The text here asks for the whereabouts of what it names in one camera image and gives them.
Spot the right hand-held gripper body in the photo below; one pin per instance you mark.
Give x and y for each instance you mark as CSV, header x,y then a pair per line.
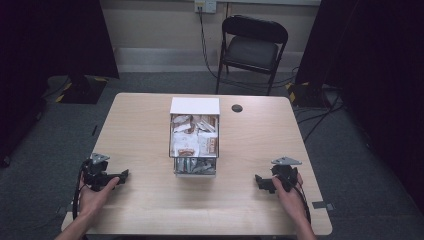
x,y
286,171

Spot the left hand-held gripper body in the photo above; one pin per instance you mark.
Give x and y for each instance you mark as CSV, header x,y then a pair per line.
x,y
93,173

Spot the person's left hand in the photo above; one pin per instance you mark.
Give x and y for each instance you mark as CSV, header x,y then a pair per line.
x,y
95,196

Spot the person's right hand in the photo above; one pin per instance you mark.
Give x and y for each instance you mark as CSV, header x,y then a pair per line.
x,y
290,200

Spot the black tape strip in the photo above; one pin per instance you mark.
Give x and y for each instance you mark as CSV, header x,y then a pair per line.
x,y
94,130

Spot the grey tape strip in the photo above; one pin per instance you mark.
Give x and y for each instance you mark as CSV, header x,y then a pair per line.
x,y
322,205

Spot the large clear open drawer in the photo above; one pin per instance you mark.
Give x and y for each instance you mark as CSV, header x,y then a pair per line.
x,y
171,136

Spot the small clear open drawer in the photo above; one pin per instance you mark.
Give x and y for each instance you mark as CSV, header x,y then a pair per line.
x,y
195,174

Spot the pile of silver packets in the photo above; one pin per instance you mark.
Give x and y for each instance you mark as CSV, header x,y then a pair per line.
x,y
195,165

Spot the black table grommet hole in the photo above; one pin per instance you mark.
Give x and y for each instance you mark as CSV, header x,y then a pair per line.
x,y
237,108

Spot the pile of white brown packets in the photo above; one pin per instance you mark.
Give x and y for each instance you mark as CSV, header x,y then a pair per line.
x,y
193,136

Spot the black stand base striped tape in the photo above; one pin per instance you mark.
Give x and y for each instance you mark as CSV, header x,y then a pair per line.
x,y
83,90
305,93

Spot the white drawer cabinet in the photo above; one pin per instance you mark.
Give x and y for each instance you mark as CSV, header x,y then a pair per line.
x,y
195,106

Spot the black folding chair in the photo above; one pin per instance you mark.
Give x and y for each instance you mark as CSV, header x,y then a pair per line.
x,y
251,50

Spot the black curtain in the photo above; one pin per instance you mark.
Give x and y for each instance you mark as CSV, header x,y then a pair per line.
x,y
373,50
50,36

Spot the white wall socket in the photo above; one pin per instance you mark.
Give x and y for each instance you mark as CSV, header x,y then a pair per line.
x,y
205,6

